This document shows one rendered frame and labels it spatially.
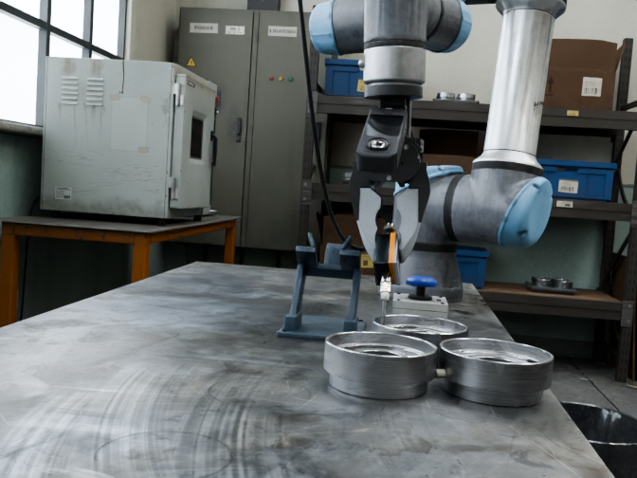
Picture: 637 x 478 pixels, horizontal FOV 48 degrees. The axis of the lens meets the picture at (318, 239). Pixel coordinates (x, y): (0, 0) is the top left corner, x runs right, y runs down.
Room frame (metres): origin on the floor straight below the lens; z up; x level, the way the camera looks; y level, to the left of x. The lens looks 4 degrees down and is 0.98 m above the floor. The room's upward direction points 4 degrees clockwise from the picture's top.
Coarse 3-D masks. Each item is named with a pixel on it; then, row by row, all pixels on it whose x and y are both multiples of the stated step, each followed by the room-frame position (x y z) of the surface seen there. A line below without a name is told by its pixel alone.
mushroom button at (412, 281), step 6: (414, 276) 0.94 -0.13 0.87; (420, 276) 0.94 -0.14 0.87; (426, 276) 0.95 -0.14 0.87; (408, 282) 0.94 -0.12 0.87; (414, 282) 0.93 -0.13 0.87; (420, 282) 0.93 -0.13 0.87; (426, 282) 0.93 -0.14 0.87; (432, 282) 0.93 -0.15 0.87; (420, 288) 0.94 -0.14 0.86; (420, 294) 0.94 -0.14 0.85
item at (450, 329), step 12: (372, 324) 0.78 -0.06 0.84; (396, 324) 0.83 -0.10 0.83; (408, 324) 0.83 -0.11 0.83; (420, 324) 0.83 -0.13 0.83; (432, 324) 0.83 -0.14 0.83; (444, 324) 0.82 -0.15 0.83; (456, 324) 0.81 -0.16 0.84; (420, 336) 0.73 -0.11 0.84; (432, 336) 0.73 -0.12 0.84; (444, 336) 0.74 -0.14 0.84; (456, 336) 0.75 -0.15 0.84
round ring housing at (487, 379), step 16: (448, 352) 0.65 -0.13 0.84; (464, 352) 0.71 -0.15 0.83; (480, 352) 0.72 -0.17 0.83; (496, 352) 0.72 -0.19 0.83; (512, 352) 0.72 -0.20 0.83; (528, 352) 0.70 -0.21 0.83; (544, 352) 0.68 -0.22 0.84; (448, 368) 0.65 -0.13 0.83; (464, 368) 0.64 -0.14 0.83; (480, 368) 0.63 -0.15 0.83; (496, 368) 0.62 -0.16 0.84; (512, 368) 0.62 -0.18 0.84; (528, 368) 0.63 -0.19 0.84; (544, 368) 0.64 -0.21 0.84; (448, 384) 0.66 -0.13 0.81; (464, 384) 0.64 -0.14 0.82; (480, 384) 0.63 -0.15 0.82; (496, 384) 0.62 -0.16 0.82; (512, 384) 0.62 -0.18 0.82; (528, 384) 0.63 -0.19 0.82; (544, 384) 0.64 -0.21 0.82; (480, 400) 0.63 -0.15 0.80; (496, 400) 0.63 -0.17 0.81; (512, 400) 0.63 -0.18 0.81; (528, 400) 0.63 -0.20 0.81
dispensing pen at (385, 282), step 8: (392, 224) 0.91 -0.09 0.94; (384, 232) 0.90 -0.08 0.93; (392, 232) 0.90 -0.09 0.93; (376, 240) 0.87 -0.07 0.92; (384, 240) 0.86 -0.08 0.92; (376, 248) 0.86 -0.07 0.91; (384, 248) 0.85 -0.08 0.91; (376, 256) 0.85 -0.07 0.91; (384, 256) 0.84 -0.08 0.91; (376, 264) 0.84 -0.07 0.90; (384, 264) 0.84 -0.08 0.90; (376, 272) 0.85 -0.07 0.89; (384, 272) 0.85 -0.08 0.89; (376, 280) 0.86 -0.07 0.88; (384, 280) 0.84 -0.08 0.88; (384, 288) 0.83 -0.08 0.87; (384, 296) 0.82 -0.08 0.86; (384, 304) 0.81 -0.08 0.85; (384, 312) 0.81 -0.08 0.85; (384, 320) 0.80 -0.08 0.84
